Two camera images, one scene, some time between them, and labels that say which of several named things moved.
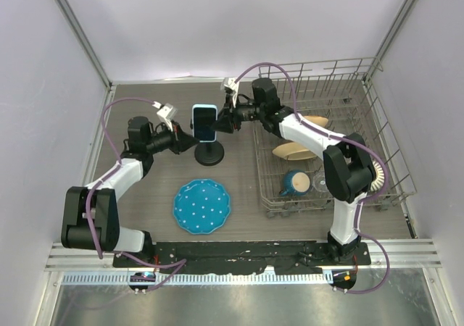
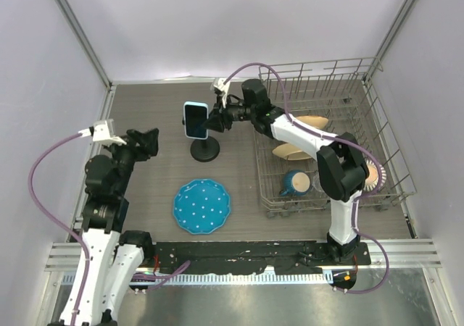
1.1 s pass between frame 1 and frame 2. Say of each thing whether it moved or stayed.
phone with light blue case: moved
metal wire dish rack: stayed
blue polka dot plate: stayed
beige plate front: stayed
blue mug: stayed
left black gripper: moved
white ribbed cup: stayed
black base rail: stayed
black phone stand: moved
